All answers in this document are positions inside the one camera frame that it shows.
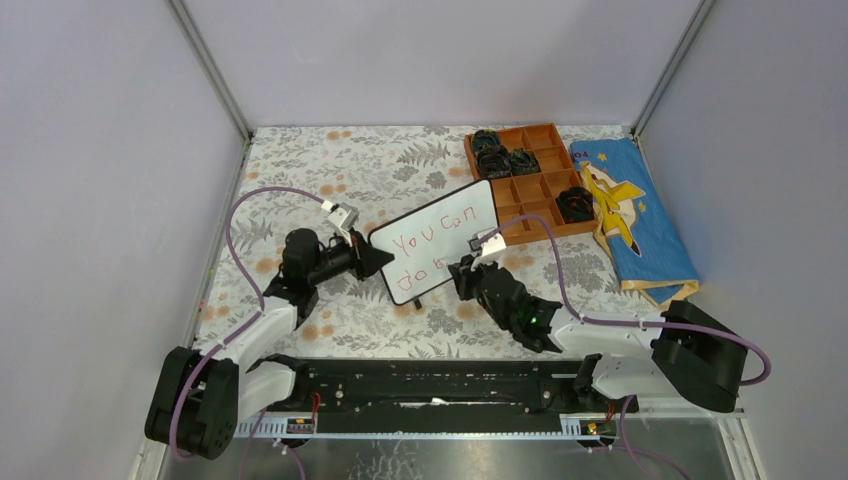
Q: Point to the black coiled band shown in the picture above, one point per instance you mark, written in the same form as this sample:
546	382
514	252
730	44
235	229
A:
493	162
575	205
523	162
484	139

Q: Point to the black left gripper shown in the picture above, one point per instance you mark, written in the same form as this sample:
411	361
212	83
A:
366	259

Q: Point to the floral table cloth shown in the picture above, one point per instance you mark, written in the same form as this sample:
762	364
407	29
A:
383	172

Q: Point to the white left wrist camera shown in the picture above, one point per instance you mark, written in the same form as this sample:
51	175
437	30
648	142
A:
342	218

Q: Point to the electronics board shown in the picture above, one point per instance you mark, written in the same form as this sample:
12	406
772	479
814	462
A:
300	425
600	428

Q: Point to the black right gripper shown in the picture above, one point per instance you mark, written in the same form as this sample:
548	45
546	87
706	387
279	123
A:
464	275

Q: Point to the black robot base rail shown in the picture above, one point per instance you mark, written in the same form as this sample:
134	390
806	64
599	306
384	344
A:
443	397

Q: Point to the orange wooden compartment tray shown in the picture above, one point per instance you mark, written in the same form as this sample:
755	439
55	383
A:
535	193

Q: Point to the black coiled band back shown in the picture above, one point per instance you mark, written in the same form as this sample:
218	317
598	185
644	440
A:
484	139

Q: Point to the aluminium frame post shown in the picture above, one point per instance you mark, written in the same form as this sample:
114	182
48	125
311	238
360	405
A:
690	34
196	42

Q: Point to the black framed whiteboard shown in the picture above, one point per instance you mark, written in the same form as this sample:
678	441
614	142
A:
426	240

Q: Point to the left electronics board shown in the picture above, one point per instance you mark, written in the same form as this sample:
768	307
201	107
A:
300	425

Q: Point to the black coiled band front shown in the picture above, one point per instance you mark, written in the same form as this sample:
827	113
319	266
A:
575	205

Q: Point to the blue cartoon cloth bag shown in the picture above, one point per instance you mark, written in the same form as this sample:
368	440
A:
634	228

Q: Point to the right aluminium frame post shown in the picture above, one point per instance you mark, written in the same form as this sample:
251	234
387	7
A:
690	34

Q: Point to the black coiled band middle left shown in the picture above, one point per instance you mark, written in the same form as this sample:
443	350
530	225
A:
493	162

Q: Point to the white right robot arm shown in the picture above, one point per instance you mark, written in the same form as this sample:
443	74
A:
681	350

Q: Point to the left aluminium frame post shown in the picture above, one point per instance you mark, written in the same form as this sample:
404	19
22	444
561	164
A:
196	42

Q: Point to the right electronics board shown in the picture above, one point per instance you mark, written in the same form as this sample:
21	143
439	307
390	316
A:
600	428

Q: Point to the black coiled band middle right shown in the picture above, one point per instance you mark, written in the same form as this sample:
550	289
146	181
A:
523	162

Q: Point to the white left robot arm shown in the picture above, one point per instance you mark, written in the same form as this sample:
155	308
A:
203	395

